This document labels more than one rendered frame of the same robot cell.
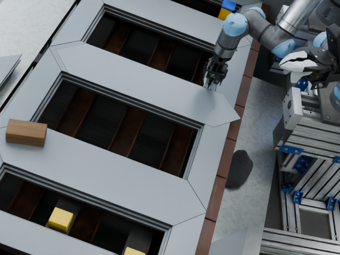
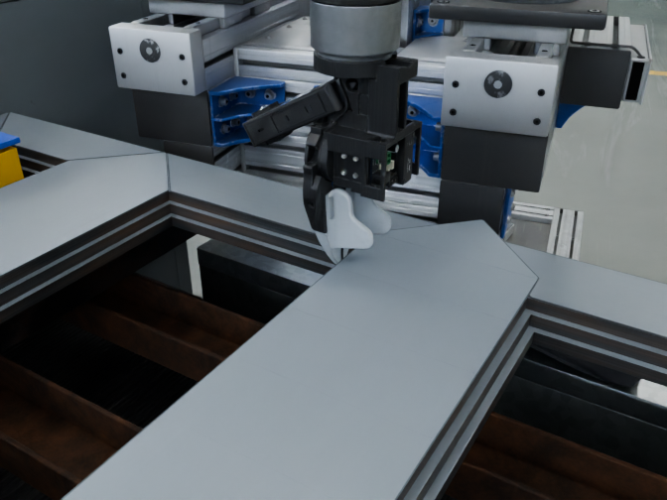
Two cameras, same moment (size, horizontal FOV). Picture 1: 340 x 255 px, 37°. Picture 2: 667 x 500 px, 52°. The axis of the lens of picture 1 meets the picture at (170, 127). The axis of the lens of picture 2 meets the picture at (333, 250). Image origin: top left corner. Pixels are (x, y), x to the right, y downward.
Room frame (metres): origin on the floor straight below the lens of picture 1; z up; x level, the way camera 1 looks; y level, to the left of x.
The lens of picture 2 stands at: (1.14, 0.42, 1.20)
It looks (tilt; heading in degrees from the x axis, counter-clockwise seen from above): 30 degrees down; 302
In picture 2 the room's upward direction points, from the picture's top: straight up
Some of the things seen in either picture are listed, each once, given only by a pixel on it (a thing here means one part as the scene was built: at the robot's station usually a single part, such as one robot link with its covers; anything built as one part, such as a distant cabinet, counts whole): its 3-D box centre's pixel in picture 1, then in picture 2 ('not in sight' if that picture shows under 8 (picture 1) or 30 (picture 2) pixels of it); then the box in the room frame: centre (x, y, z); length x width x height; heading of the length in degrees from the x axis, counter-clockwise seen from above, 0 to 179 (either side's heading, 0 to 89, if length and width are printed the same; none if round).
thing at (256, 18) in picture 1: (252, 23); not in sight; (1.51, -0.14, 1.16); 0.11 x 0.11 x 0.08; 64
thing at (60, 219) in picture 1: (60, 219); not in sight; (0.73, 0.21, 0.79); 0.06 x 0.05 x 0.04; 90
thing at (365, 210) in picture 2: (213, 85); (362, 220); (1.43, -0.10, 0.89); 0.06 x 0.03 x 0.09; 0
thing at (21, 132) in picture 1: (26, 132); not in sight; (0.93, 0.42, 0.88); 0.12 x 0.06 x 0.05; 106
